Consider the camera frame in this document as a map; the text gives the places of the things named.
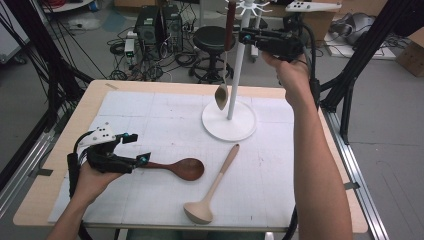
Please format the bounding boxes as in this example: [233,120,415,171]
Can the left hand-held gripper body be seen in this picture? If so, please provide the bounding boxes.
[79,122,138,175]

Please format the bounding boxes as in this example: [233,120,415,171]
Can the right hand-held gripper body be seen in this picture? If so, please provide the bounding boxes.
[253,0,343,63]

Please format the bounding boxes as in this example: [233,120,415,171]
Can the wood-handled metal spoon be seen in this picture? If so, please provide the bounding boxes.
[214,0,237,111]

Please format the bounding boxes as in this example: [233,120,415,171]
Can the brown wooden rice paddle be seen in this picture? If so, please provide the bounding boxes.
[139,157,205,182]

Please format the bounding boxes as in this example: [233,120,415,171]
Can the beige ladle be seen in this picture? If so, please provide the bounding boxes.
[183,143,241,225]

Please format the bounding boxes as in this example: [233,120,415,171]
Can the white hook rack stand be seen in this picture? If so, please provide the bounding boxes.
[201,0,271,143]

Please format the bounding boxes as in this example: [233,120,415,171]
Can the person's left hand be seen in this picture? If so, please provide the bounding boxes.
[71,162,124,205]

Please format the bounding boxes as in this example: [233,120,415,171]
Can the person's right hand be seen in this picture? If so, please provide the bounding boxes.
[260,51,318,104]

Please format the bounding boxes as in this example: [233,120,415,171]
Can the black round stool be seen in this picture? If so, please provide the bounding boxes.
[188,25,236,84]

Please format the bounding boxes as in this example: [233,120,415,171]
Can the large open cardboard box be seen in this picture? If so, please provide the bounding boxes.
[301,9,336,46]

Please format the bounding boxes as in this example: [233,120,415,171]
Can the light wooden table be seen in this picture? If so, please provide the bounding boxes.
[13,79,369,234]

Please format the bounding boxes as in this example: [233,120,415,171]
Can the black computer tower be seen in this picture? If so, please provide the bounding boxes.
[162,4,184,53]
[134,5,162,54]

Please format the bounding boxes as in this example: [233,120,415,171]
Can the grey bundle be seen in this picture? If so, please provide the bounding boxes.
[329,12,378,46]

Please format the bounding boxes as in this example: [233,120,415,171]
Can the white floor board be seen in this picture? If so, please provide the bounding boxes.
[324,31,398,61]

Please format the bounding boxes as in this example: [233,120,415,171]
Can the small white box device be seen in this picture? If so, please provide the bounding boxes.
[124,38,136,58]

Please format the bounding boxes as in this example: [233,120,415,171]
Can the small cardboard box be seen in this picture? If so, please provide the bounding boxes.
[395,28,424,78]

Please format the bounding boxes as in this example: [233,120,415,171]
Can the white round table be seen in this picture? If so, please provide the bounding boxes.
[41,0,95,14]

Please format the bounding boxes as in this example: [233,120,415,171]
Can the white cabinet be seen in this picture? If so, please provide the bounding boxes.
[0,0,32,65]

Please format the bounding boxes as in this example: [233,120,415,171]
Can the tangle of floor cables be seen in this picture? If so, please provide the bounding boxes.
[108,29,198,82]

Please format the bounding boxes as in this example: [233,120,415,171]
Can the black frame stand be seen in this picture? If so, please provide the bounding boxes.
[313,0,424,144]
[0,0,96,134]

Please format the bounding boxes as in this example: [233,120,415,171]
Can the aluminium rail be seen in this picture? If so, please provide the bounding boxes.
[321,108,389,240]
[0,109,68,218]

